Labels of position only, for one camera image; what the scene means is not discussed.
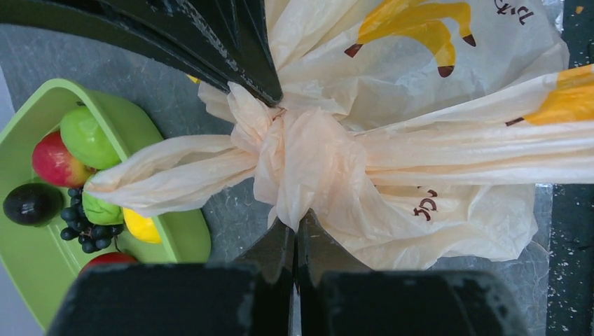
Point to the black fake grape bunch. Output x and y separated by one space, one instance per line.
91 237

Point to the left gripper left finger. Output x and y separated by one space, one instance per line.
248 296

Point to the red fake apple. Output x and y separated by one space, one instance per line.
53 162

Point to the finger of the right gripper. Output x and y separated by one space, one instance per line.
218 42

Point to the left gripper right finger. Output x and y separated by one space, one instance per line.
342 296

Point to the yellow fake lemon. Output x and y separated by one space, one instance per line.
143 229

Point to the red fake pomegranate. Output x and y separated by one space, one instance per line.
109 258

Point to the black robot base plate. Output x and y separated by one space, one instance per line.
570 284

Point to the beige plastic banana-print bag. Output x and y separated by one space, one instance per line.
415 130

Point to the green fake apple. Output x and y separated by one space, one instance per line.
85 139

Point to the green bumpy fake fruit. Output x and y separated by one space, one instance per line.
100 212

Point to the dark purple fake plum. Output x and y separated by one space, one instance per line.
33 204

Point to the green plastic basin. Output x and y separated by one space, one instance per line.
50 226

